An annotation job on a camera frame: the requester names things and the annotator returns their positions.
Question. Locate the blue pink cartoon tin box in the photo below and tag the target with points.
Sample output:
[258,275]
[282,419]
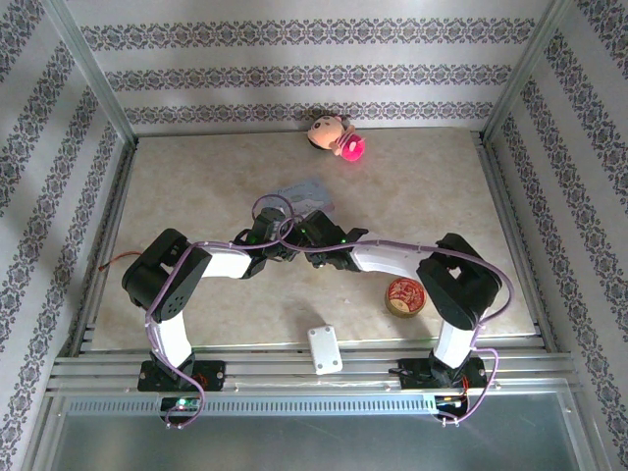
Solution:
[309,193]

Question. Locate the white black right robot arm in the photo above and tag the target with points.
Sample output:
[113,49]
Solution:
[456,284]

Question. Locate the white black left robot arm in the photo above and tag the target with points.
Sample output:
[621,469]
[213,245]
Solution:
[169,275]

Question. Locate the round red gold tin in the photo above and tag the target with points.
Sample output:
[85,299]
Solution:
[405,297]

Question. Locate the plush doll pink dress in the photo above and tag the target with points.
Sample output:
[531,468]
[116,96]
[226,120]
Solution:
[333,137]

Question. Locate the green lit controller board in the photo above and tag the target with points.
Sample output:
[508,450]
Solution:
[181,403]

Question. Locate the grey metal panel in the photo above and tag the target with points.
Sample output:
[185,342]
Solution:
[314,444]

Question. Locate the white plastic mount box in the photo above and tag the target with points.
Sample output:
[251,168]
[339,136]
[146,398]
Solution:
[324,349]

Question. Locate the aluminium rail frame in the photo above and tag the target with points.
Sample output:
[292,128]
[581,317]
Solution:
[275,373]

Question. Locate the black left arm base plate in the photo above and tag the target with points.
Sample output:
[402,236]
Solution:
[211,375]

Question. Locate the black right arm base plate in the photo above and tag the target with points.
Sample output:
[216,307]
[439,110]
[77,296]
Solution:
[414,373]

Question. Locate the aluminium corner post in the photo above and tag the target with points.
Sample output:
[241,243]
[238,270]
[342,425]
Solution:
[90,68]
[522,64]

